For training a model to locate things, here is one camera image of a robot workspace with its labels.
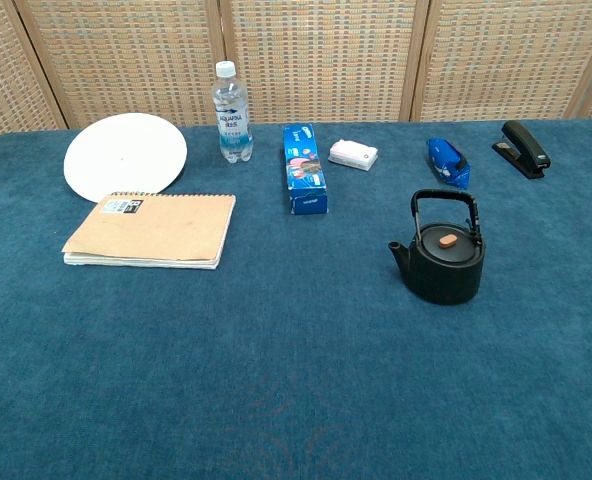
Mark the small black teapot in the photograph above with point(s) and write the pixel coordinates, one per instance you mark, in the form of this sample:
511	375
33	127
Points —
446	270

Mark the long blue cardboard box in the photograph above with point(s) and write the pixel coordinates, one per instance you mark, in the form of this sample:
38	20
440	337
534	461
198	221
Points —
303	170

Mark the white tissue pack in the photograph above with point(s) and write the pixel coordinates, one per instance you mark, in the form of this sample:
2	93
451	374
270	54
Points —
353	155

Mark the blue table cloth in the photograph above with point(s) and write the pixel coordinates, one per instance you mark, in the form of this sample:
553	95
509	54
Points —
296	350

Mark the clear plastic water bottle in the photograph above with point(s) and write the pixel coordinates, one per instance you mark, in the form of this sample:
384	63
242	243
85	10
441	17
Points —
232	120

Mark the brown spiral notebook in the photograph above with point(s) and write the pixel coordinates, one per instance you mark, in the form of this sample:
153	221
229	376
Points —
156	232

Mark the blue snack packet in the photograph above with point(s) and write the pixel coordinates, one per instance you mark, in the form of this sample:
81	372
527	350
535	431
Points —
448	162

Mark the woven folding screen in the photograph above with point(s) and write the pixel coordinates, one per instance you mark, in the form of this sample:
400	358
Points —
321	55

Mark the white round plate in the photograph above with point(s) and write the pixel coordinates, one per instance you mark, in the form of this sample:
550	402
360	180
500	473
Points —
126	155

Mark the black stapler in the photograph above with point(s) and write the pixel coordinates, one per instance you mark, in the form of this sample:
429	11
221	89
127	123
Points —
523	147

